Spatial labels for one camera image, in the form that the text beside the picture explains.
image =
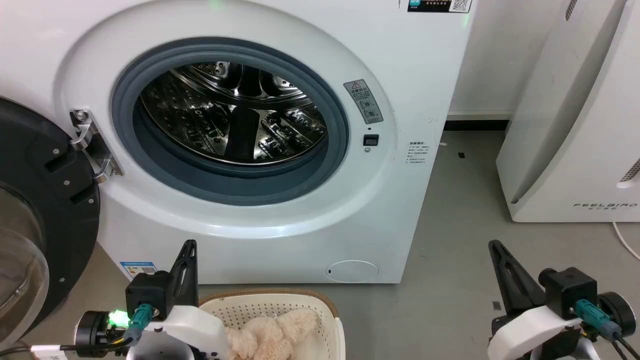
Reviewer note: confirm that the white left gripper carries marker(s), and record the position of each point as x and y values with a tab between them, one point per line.
195	330

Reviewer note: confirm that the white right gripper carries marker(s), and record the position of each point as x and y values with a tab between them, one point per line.
530	332

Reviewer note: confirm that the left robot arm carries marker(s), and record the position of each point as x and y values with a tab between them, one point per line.
95	332

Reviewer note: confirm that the cream fluffy plush toy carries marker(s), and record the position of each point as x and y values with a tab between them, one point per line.
270	335

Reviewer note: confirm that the silver metal door hinge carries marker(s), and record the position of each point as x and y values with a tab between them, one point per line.
90	145

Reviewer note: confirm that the stainless steel washing machine drum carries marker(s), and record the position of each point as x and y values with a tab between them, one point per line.
210	115

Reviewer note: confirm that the black washing machine door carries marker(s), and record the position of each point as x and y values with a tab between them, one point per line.
45	170

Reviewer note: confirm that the blue energy label sticker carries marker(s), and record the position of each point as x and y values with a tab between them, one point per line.
139	270

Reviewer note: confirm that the cream perforated laundry basket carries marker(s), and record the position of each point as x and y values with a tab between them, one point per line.
240	307

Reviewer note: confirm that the small printed text label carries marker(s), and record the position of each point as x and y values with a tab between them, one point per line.
417	152

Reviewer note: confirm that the oval white filter cover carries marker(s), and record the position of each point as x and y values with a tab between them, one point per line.
352	271

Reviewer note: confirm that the grey rubber door gasket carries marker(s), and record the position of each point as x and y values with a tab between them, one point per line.
125	125

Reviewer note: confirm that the white air purifier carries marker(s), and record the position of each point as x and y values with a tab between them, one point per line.
575	125

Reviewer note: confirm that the black door latch socket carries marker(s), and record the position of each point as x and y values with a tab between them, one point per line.
370	140

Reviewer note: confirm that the white front-load washing machine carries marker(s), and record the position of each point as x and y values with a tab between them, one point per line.
415	75

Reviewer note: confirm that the grey warning sticker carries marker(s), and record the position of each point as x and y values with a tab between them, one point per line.
364	102

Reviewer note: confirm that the dark QR code label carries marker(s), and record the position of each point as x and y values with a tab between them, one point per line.
440	5

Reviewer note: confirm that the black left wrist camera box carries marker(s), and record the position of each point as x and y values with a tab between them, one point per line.
150	292

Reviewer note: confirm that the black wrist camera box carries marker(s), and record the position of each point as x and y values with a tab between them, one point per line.
150	292
570	292

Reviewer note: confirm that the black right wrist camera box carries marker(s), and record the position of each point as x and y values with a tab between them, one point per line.
570	292

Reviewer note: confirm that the black wall baseboard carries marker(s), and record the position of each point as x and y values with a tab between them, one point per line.
475	125

